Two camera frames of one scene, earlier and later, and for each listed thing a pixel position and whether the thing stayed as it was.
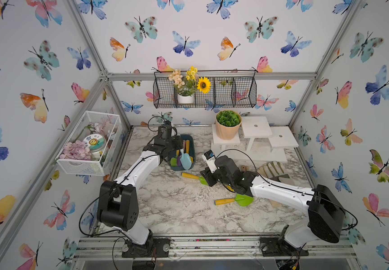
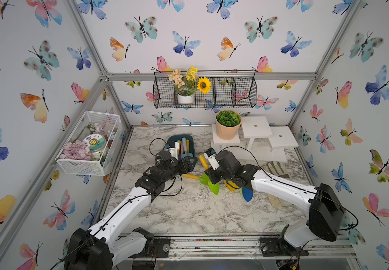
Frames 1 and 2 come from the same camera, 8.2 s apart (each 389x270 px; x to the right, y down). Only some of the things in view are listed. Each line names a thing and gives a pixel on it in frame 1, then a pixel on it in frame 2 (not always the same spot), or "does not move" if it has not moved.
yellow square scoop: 229,188 does not move
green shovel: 242,199 to 206,180
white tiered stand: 257,141 does not move
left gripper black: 177,139 to 181,163
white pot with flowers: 186,85 does not move
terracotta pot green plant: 227,122 does not move
